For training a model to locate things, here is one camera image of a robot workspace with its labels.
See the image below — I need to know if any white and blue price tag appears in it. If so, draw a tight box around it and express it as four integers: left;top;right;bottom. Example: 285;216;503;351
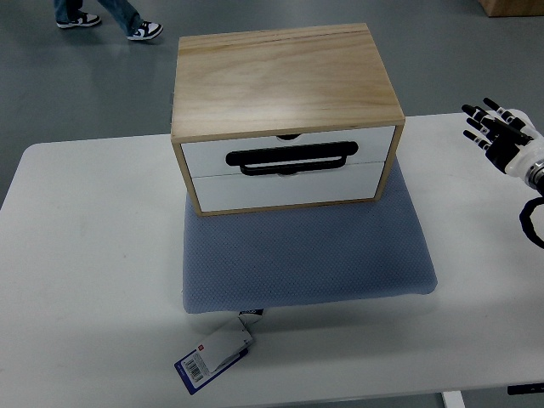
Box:
173;317;253;395

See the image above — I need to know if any walking person in jeans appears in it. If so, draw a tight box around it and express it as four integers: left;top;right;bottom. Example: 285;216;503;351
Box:
53;0;163;41

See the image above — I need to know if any wooden drawer cabinet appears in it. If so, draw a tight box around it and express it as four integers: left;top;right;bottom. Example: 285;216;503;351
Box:
171;23;405;216

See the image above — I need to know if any blue-grey cushion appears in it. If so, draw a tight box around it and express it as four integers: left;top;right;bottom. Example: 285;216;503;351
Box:
182;165;438;314

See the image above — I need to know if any black cable loop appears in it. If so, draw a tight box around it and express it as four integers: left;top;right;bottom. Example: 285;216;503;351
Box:
518;196;544;250

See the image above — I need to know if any black table control panel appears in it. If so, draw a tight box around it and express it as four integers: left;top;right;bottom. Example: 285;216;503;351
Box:
507;382;544;395

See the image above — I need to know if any white table leg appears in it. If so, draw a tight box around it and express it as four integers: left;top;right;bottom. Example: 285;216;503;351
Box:
441;391;466;408

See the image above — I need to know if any cardboard box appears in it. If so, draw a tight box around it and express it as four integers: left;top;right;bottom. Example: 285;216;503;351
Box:
479;0;544;17

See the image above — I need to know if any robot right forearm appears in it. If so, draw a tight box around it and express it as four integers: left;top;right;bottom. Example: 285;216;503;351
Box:
524;160;544;196

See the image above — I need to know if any black drawer handle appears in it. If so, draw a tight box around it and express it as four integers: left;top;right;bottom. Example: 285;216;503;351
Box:
225;141;359;176

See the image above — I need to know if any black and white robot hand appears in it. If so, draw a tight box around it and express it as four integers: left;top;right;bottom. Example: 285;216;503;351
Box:
462;98;543;179

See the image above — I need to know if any white drawer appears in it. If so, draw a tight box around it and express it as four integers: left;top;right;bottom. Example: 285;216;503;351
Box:
194;162;383;213
182;126;395;178

